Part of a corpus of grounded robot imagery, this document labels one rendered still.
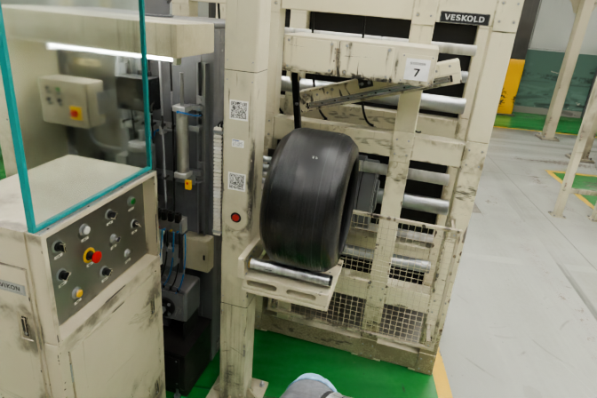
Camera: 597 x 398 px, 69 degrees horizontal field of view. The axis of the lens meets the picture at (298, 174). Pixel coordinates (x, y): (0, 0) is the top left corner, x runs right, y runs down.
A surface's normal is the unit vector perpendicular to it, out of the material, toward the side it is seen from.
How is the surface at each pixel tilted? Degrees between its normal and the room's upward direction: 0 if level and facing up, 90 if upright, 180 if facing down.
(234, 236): 90
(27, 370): 90
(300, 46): 90
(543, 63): 90
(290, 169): 47
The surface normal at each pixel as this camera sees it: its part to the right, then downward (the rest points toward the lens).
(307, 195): -0.20, -0.14
